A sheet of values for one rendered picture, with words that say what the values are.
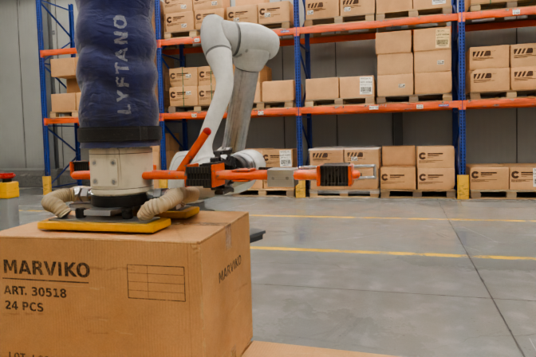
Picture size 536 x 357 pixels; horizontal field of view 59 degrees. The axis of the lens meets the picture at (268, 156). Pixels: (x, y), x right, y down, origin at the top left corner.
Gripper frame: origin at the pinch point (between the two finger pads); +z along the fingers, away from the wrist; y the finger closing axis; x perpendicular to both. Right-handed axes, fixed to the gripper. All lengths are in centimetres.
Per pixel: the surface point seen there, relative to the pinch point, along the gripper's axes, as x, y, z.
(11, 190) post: 116, 12, -52
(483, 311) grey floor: -101, 108, -202
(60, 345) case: 35, 41, 20
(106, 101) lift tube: 23.9, -20.0, 11.0
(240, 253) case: -3.7, 24.3, -10.6
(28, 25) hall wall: 803, -285, -847
